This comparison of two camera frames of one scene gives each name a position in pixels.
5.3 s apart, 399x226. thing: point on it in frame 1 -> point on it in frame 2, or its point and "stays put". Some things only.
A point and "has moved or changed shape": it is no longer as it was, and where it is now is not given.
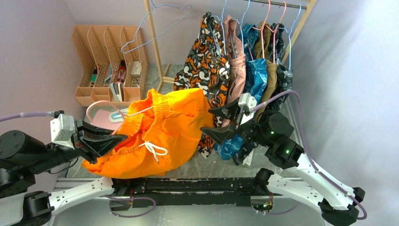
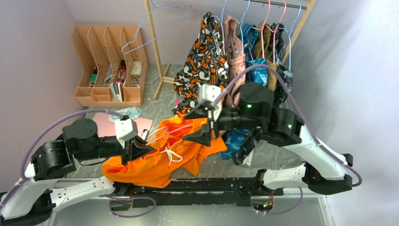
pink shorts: [236, 86] stays put
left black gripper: [91, 146] -> [131, 150]
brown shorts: [263, 50] stays put
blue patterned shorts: [256, 84] stays put
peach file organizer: [112, 62] stays put
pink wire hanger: [123, 115] -> [162, 132]
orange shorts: [163, 130] has moved or changed shape
